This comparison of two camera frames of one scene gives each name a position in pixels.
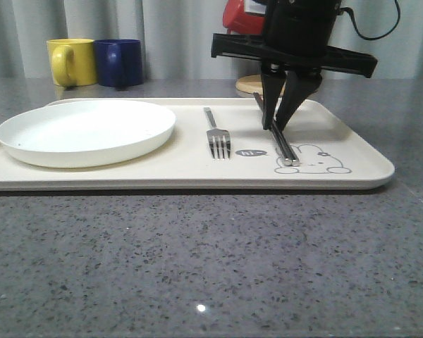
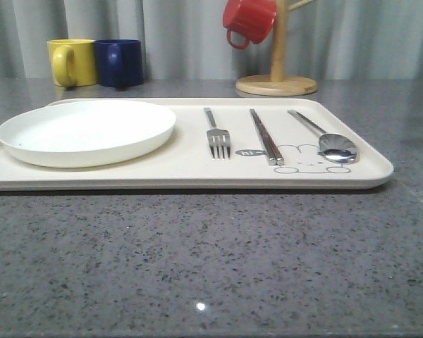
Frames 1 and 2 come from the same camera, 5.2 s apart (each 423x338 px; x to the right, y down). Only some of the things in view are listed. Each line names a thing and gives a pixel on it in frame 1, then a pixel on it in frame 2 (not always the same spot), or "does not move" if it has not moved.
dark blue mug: [120, 62] does not move
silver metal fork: [218, 134] does not move
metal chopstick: [293, 158] → [279, 158]
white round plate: [84, 133] does not move
